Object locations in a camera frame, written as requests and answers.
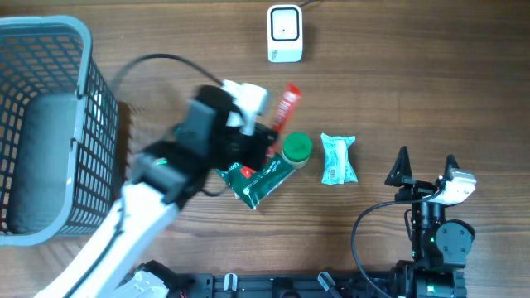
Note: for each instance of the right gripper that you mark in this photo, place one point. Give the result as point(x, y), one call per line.
point(396, 177)

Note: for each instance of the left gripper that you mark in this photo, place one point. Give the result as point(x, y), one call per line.
point(257, 144)

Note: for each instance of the green 3M gloves package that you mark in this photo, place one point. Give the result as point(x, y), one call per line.
point(252, 186)

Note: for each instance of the green lid plastic jar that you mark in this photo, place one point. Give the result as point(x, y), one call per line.
point(297, 149)

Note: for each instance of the red Nestle stick sachet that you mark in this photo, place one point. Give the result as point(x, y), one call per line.
point(286, 107)

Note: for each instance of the teal tissue pack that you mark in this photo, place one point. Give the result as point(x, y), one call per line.
point(337, 169)

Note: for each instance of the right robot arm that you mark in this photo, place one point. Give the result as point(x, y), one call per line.
point(439, 246)

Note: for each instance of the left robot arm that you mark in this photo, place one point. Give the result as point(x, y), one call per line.
point(220, 129)

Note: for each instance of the white barcode scanner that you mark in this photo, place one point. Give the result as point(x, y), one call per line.
point(284, 33)

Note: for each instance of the grey plastic shopping basket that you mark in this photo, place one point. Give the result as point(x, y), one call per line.
point(59, 130)

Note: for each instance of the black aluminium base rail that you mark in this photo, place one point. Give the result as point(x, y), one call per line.
point(354, 285)

